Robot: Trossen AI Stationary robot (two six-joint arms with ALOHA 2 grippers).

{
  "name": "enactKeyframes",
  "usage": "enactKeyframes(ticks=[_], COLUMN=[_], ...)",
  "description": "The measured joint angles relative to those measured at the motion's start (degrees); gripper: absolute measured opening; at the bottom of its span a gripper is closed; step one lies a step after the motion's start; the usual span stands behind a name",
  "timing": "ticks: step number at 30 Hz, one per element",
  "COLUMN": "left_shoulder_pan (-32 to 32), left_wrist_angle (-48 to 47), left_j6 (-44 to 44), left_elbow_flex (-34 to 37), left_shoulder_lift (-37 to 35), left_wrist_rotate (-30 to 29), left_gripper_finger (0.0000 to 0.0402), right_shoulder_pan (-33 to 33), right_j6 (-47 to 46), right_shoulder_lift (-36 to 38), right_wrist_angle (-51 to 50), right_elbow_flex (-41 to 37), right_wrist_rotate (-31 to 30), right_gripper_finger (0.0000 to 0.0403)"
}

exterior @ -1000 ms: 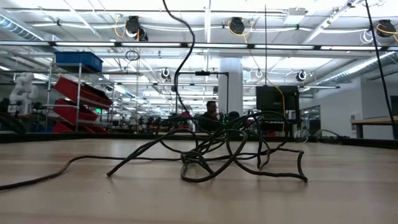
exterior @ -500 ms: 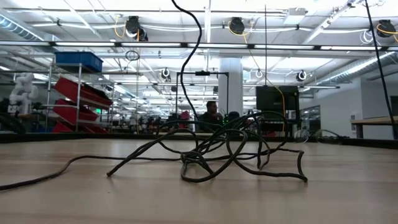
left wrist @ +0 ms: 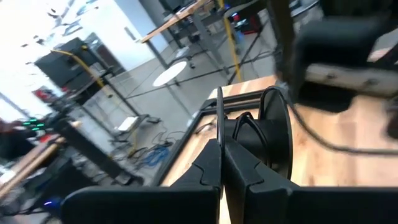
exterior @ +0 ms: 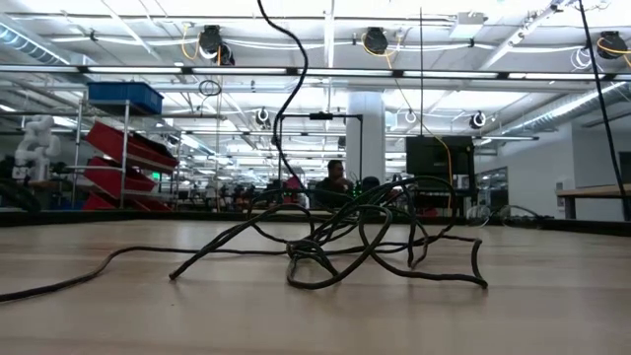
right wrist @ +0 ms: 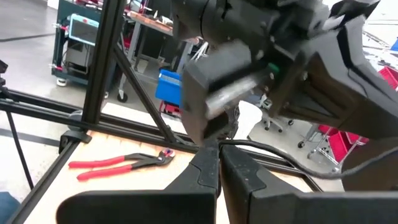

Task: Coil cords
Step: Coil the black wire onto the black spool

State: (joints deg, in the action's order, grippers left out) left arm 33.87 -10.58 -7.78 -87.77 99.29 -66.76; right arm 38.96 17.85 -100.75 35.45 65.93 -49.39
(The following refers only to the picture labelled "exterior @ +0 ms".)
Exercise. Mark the black monitor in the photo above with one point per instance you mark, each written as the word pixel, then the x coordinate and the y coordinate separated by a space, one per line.
pixel 439 160

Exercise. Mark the blue storage bin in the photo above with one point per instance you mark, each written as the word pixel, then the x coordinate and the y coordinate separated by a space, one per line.
pixel 125 93

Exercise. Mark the red storage bin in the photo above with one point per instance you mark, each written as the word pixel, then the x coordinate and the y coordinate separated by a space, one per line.
pixel 106 203
pixel 123 143
pixel 118 180

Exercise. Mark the white building column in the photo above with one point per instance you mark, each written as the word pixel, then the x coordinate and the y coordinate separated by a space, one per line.
pixel 365 128

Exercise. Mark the person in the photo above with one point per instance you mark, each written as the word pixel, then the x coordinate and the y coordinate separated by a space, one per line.
pixel 335 180

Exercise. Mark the wooden work table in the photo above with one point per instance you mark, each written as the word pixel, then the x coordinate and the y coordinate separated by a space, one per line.
pixel 591 192

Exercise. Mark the black aluminium table frame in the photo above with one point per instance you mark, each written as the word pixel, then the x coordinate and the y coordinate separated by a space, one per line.
pixel 148 217

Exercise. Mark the black gantry frame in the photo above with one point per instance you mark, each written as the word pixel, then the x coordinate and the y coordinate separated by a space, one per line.
pixel 320 116

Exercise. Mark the white robot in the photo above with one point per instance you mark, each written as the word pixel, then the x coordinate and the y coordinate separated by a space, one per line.
pixel 37 143

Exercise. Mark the ceiling light strip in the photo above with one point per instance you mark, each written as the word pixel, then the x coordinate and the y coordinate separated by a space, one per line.
pixel 345 72

